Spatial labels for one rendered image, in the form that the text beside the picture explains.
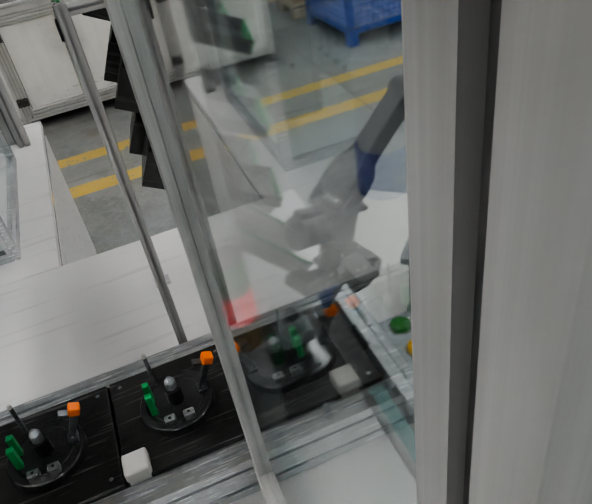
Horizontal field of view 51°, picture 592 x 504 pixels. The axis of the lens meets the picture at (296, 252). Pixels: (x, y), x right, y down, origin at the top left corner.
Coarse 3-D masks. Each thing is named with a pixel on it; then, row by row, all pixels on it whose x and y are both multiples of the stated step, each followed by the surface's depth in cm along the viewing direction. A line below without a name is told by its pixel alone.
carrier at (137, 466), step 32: (128, 384) 123; (160, 384) 119; (192, 384) 118; (224, 384) 119; (128, 416) 116; (160, 416) 113; (192, 416) 111; (224, 416) 113; (128, 448) 111; (160, 448) 110; (192, 448) 109; (128, 480) 105
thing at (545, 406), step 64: (448, 0) 6; (512, 0) 5; (576, 0) 4; (448, 64) 6; (512, 64) 5; (576, 64) 4; (448, 128) 6; (512, 128) 5; (576, 128) 5; (448, 192) 7; (512, 192) 6; (576, 192) 5; (448, 256) 7; (512, 256) 6; (576, 256) 5; (448, 320) 8; (512, 320) 6; (576, 320) 6; (448, 384) 9; (512, 384) 7; (576, 384) 6; (448, 448) 10; (512, 448) 7; (576, 448) 7
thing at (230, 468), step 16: (208, 336) 131; (160, 352) 130; (176, 352) 129; (192, 352) 128; (128, 368) 127; (144, 368) 127; (80, 384) 126; (96, 384) 126; (32, 400) 124; (48, 400) 124; (64, 400) 123; (0, 416) 122; (224, 448) 109; (240, 448) 109; (192, 464) 107; (208, 464) 107; (224, 464) 107; (240, 464) 106; (160, 480) 106; (176, 480) 106; (192, 480) 105; (208, 480) 105; (224, 480) 107; (240, 480) 109; (256, 480) 111; (112, 496) 105; (128, 496) 104; (144, 496) 104; (160, 496) 103; (176, 496) 105; (192, 496) 106; (208, 496) 108; (224, 496) 110; (240, 496) 112
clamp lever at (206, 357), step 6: (204, 354) 112; (210, 354) 112; (192, 360) 112; (198, 360) 112; (204, 360) 111; (210, 360) 112; (204, 366) 113; (204, 372) 114; (204, 378) 114; (204, 384) 115
